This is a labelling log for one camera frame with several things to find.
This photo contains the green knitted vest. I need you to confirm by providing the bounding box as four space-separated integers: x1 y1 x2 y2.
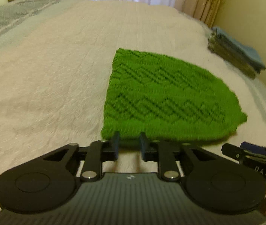
101 48 247 142

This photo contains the folded blue garment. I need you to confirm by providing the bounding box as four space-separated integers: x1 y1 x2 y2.
212 26 266 70

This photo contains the folded grey-green garment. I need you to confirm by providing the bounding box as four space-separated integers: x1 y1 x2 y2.
208 31 262 79

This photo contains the grey patterned bedspread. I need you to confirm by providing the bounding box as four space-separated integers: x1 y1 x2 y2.
0 0 266 174

